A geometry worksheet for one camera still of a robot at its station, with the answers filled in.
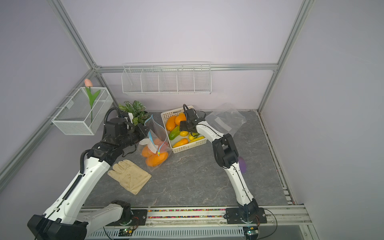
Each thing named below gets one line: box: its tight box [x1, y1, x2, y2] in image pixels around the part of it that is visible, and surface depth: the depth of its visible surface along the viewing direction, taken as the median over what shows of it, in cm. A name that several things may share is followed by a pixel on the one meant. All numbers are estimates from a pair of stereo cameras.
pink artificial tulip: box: [84, 78, 101, 124], surface depth 82 cm
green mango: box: [169, 125, 181, 141], surface depth 104 cm
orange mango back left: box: [165, 115, 177, 132], surface depth 107 cm
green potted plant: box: [118, 100, 150, 126], surface depth 88 cm
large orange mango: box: [142, 146, 169, 167], surface depth 88 cm
